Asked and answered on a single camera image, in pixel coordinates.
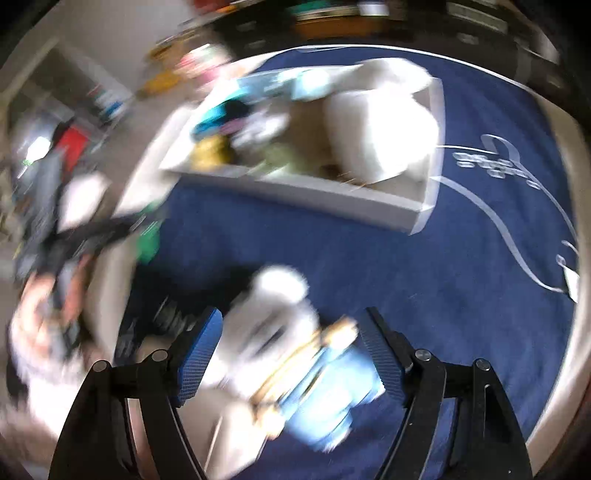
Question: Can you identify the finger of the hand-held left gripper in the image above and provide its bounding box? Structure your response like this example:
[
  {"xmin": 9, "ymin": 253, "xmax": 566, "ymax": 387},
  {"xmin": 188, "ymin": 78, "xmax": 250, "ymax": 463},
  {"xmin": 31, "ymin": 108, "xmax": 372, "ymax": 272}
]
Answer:
[{"xmin": 88, "ymin": 215, "xmax": 158, "ymax": 252}]

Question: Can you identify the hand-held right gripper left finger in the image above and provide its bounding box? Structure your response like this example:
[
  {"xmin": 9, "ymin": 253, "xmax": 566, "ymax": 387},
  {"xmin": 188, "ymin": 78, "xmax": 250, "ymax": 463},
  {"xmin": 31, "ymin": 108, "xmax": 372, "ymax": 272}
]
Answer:
[{"xmin": 48, "ymin": 307, "xmax": 223, "ymax": 480}]

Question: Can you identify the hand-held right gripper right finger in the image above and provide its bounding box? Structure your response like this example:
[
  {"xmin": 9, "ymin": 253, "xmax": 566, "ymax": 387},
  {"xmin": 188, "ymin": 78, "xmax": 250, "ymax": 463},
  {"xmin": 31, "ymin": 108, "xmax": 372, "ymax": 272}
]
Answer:
[{"xmin": 360, "ymin": 307, "xmax": 534, "ymax": 480}]

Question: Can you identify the green knitted item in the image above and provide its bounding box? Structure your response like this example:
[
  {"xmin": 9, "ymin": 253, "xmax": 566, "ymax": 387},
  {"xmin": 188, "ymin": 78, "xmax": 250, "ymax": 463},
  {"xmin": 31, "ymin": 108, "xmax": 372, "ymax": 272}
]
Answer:
[{"xmin": 134, "ymin": 208, "xmax": 164, "ymax": 264}]

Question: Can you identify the white plush doll blue outfit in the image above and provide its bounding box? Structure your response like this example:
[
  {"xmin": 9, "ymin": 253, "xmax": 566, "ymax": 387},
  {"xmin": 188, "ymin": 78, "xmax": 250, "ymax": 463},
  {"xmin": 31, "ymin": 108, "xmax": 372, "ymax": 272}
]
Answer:
[{"xmin": 175, "ymin": 265, "xmax": 386, "ymax": 453}]

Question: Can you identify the yellow green knitted bundle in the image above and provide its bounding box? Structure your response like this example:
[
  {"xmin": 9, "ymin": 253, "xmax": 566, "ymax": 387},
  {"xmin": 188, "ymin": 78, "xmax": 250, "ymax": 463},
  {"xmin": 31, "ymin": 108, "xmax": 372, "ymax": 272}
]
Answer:
[{"xmin": 191, "ymin": 136, "xmax": 232, "ymax": 169}]

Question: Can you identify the teal cloth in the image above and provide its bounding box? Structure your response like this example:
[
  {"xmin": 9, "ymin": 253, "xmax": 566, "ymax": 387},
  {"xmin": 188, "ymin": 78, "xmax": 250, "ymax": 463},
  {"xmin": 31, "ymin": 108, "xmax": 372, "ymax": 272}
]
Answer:
[{"xmin": 191, "ymin": 102, "xmax": 250, "ymax": 139}]

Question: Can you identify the white cardboard box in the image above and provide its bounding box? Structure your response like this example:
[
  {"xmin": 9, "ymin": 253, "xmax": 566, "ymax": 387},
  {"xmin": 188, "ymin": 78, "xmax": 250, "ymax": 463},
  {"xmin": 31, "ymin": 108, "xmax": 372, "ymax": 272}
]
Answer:
[{"xmin": 159, "ymin": 58, "xmax": 446, "ymax": 235}]

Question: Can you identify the white towel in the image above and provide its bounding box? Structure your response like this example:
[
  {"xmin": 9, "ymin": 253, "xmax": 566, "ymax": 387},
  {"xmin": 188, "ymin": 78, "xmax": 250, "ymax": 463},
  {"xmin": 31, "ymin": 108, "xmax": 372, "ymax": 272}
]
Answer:
[{"xmin": 231, "ymin": 111, "xmax": 291, "ymax": 153}]

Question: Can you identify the pale green cloth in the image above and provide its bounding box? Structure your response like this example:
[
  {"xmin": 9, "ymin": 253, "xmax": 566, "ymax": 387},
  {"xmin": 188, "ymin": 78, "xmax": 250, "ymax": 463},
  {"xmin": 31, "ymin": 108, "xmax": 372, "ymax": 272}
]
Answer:
[{"xmin": 256, "ymin": 143, "xmax": 301, "ymax": 174}]

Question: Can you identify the brown plush toy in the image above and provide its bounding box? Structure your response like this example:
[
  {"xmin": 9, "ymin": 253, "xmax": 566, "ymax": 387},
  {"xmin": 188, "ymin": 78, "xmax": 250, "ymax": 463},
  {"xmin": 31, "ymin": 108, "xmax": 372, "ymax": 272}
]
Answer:
[{"xmin": 286, "ymin": 99, "xmax": 333, "ymax": 176}]

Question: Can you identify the white rabbit plush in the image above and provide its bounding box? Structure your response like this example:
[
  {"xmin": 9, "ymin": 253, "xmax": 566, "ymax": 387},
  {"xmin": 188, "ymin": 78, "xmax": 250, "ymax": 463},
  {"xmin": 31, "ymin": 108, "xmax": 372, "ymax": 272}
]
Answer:
[{"xmin": 323, "ymin": 58, "xmax": 441, "ymax": 183}]

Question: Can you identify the person's left hand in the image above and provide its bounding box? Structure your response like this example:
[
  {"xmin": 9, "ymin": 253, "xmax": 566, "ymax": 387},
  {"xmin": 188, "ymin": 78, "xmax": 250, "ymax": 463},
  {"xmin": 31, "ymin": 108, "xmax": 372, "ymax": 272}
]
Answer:
[{"xmin": 9, "ymin": 258, "xmax": 93, "ymax": 370}]

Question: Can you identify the navy printed blanket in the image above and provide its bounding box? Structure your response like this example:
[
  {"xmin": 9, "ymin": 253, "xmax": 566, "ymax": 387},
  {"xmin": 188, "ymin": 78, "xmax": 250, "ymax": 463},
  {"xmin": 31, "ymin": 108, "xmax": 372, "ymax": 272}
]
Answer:
[{"xmin": 115, "ymin": 44, "xmax": 578, "ymax": 480}]

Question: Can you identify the red object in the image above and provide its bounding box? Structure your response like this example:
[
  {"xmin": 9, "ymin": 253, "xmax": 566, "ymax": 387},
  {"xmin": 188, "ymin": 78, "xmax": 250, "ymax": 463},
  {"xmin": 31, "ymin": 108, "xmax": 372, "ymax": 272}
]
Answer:
[{"xmin": 55, "ymin": 124, "xmax": 93, "ymax": 158}]

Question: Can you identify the glass dome with pink rose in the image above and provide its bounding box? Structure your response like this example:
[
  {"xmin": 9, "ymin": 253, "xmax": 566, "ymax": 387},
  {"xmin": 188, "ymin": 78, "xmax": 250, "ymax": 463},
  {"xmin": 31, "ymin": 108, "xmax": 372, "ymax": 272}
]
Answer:
[{"xmin": 178, "ymin": 44, "xmax": 234, "ymax": 93}]

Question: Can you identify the black TV cabinet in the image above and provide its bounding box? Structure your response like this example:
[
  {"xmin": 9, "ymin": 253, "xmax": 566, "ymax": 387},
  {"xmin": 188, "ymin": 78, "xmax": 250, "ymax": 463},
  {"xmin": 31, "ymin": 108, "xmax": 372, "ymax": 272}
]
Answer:
[{"xmin": 222, "ymin": 0, "xmax": 559, "ymax": 79}]

